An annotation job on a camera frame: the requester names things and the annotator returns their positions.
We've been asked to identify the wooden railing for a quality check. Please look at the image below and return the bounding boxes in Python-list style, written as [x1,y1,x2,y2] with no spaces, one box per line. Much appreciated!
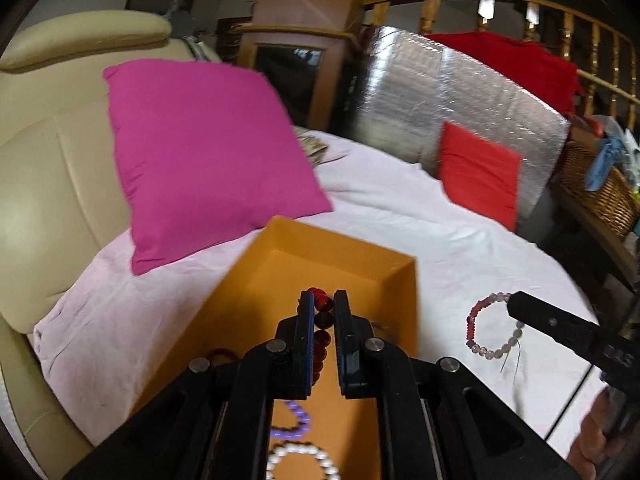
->
[362,0,640,131]

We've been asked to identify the purple bead bracelet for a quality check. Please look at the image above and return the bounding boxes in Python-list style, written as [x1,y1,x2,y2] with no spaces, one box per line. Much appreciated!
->
[270,400,313,441]

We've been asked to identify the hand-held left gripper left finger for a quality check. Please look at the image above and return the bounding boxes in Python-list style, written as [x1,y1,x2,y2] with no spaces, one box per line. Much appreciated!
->
[62,289,317,480]

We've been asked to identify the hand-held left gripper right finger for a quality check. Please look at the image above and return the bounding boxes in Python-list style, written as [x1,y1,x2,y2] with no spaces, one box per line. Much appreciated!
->
[333,289,581,480]

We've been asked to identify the red bead bracelet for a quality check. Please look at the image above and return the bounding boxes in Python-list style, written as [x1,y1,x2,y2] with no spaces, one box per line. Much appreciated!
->
[295,286,335,381]

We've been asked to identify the pink clear bead bracelet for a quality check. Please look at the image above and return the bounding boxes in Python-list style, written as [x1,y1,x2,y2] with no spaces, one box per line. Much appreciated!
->
[466,291,527,375]

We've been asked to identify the red cushion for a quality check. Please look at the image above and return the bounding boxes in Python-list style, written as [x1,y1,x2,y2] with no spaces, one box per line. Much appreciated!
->
[436,121,523,231]

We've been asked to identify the red cloth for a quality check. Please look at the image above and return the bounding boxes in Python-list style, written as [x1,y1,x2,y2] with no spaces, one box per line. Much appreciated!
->
[427,31,586,116]

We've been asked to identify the white pearl bracelet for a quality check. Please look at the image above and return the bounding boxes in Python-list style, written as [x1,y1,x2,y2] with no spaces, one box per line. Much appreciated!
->
[265,441,342,480]

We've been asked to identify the blue cloth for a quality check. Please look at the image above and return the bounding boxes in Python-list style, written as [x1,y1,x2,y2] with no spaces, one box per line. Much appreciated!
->
[585,137,626,192]

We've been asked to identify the magenta pillow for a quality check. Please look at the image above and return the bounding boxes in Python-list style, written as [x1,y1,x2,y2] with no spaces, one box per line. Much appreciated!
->
[102,58,335,277]

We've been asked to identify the beige leather sofa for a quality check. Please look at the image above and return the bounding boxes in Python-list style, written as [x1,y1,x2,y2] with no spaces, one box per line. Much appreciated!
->
[0,9,226,480]

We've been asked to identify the person's right hand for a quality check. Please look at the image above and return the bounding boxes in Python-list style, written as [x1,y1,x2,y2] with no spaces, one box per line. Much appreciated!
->
[567,392,626,480]

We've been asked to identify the stack of papers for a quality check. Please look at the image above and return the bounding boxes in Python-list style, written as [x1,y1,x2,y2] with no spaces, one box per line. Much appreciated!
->
[292,127,331,166]

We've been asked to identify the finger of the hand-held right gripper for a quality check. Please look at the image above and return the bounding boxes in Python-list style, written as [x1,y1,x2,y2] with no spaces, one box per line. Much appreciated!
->
[506,291,603,370]

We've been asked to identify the wicker basket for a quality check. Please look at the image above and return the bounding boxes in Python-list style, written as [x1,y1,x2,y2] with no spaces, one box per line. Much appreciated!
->
[557,140,638,238]

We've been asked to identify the orange cardboard box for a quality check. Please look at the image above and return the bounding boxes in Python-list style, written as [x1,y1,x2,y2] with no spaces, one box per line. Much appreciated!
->
[127,215,418,480]

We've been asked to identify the silver foil board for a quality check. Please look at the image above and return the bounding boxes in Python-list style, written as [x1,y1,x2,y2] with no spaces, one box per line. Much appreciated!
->
[352,25,572,233]

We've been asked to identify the pale pink sheet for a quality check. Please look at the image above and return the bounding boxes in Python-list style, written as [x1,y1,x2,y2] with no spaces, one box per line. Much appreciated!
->
[27,130,608,448]

